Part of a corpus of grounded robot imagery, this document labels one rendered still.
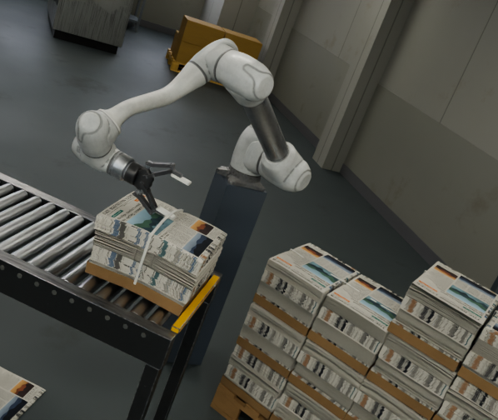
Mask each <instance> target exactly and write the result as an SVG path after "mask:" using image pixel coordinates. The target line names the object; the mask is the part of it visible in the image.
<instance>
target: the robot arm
mask: <svg viewBox="0 0 498 420"><path fill-rule="evenodd" d="M211 80H212V81H214V82H218V83H220V84H222V85H223V86H224V87H225V88H226V90H227V91H228V92H229V93H230V94H231V95H232V96H233V97H234V98H235V100H236V101H237V102H238V103H239V104H240V105H242V106H243V107H244V109H245V111H246V114H247V116H248V118H249V120H250V123H251V125H250V126H248V127H247V128H246V129H245V130H244V131H243V132H242V134H241V136H240V137H239V139H238V141H237V145H236V146H235V149H234V152H233V154H232V160H231V163H230V165H229V167H224V166H221V167H218V168H217V173H218V174H221V175H222V176H225V177H226V179H227V181H228V183H229V184H231V185H236V186H240V187H245V188H251V189H256V190H258V191H261V192H264V191H265V188H264V187H263V186H262V185H261V182H260V179H261V176H263V177H264V178H265V179H266V180H267V181H268V182H270V183H272V184H274V185H275V186H277V187H279V188H280V189H282V190H285V191H288V192H294V193H295V192H299V191H301V190H303V189H304V188H305V187H306V186H307V185H308V183H309V182H310V180H311V169H310V168H309V166H308V164H307V162H306V161H304V160H303V158H302V157H301V155H300V154H299V153H298V151H297V150H296V149H295V148H294V146H293V145H292V144H291V143H289V142H286V140H285V138H284V136H283V134H282V131H281V128H280V126H279V123H278V121H277V119H276V115H275V113H274V111H273V109H272V106H271V103H270V101H269V98H268V96H269V95H270V94H271V91H272V89H273V87H274V78H273V76H272V75H271V72H270V71H269V70H268V68H267V67H266V66H265V65H264V64H262V63H261V62H259V61H257V60H256V59H255V58H253V57H251V56H249V55H247V54H245V53H243V52H239V51H238V48H237V45H236V44H235V43H234V42H233V41H232V40H231V39H228V38H223V39H219V40H216V41H215V42H212V43H210V44H208V45H207V46H205V47H204V48H203V49H202V50H201V51H199V52H198V53H197V54H196V55H195V56H194V57H193V58H192V59H191V60H190V61H189V62H188V63H187V64H186V65H185V67H184V68H183V69H182V70H181V71H180V72H179V73H178V75H177V76H176V77H175V78H174V79H173V80H172V81H171V82H170V83H169V84H168V85H167V86H165V87H164V88H162V89H159V90H156V91H154V92H150V93H146V94H143V95H141V96H137V97H133V98H130V99H128V100H126V101H123V102H120V103H119V104H118V105H116V106H114V107H112V108H110V109H108V110H104V109H99V110H97V111H94V110H91V111H86V112H84V113H83V114H81V115H80V117H79V118H78V120H77V122H76V128H75V129H76V137H75V138H74V139H73V141H72V151H73V153H74V154H75V155H76V156H77V157H78V158H79V159H80V160H81V161H82V162H84V163H86V164H87V165H88V166H90V167H92V168H94V169H97V170H98V171H100V172H105V173H107V174H109V175H110V176H113V177H115V178H116V179H118V180H120V181H123V180H124V181H126V182H127V183H130V184H131V185H133V186H135V187H136V188H137V189H136V191H135V192H134V193H133V194H132V195H133V196H134V197H136V198H137V199H138V200H139V201H140V203H141V204H142V205H143V207H144V208H145V209H146V210H147V212H148V213H149V214H150V215H152V214H153V213H158V214H160V215H161V216H163V217H164V216H166V215H168V214H169V213H170V212H169V211H167V210H166V209H165V208H163V207H161V206H159V207H158V206H157V203H156V201H155V199H154V197H153V196H152V192H151V189H150V187H151V186H152V182H153V181H154V177H158V176H162V175H166V174H170V173H171V177H173V178H175V179H177V180H178V181H180V182H182V183H184V184H186V185H187V186H189V185H190V184H191V183H192V182H191V181H189V180H188V179H186V178H184V177H183V174H182V173H180V172H178V171H177V170H176V169H175V166H176V164H175V163H174V162H153V161H151V160H149V161H147V162H146V167H143V166H142V165H141V164H139V163H137V162H134V159H133V158H132V157H130V156H128V155H126V154H125V153H124V152H121V151H120V150H118V149H117V148H116V145H115V144H114V142H115V140H116V139H117V137H118V135H119V134H120V133H121V125H122V124H123V123H124V122H125V121H126V120H127V119H128V118H129V117H131V116H132V115H135V114H137V113H143V112H145V111H149V110H152V109H156V108H161V107H164V106H166V105H169V104H171V103H174V102H175V101H177V100H178V99H180V98H182V97H184V96H186V95H187V94H188V93H190V92H192V91H194V90H195V89H197V88H199V87H201V86H203V85H205V84H206V83H208V82H209V81H211ZM151 167H154V168H170V169H167V170H163V171H159V172H151V170H150V169H149V168H151ZM140 190H143V192H144V194H145V195H146V197H147V200H148V201H147V200H146V199H145V197H144V196H143V195H142V192H140Z"/></svg>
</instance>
